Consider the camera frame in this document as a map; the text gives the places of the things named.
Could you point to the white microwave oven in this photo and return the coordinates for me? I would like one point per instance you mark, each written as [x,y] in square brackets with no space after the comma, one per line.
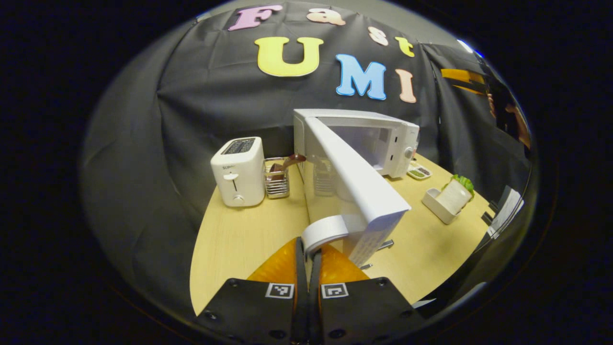
[354,167]

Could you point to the white toaster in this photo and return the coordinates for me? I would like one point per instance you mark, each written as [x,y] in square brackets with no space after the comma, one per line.
[237,175]

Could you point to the grey panel with black edge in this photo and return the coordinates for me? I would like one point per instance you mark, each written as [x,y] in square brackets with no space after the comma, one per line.
[505,211]

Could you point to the brown wooden spoon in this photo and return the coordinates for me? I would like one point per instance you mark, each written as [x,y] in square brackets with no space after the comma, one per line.
[282,165]

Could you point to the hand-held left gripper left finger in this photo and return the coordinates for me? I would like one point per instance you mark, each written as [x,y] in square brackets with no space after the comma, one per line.
[299,297]

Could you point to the white rectangular tray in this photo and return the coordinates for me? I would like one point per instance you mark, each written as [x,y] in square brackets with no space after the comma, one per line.
[438,206]

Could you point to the white divided dish of beans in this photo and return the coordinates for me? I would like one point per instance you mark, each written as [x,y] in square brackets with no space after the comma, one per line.
[418,171]

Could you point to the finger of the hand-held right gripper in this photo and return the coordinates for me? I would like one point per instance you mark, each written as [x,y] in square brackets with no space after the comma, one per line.
[459,75]

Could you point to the sandwich with lettuce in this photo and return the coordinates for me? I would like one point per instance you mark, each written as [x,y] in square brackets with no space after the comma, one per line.
[455,194]

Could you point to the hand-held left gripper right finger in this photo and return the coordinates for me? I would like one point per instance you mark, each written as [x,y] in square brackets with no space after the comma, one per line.
[314,297]

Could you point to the black backdrop cloth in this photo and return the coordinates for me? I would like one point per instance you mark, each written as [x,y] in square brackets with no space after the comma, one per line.
[215,86]

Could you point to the small ceiling light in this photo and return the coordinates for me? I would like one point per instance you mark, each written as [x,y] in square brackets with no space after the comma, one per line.
[465,46]

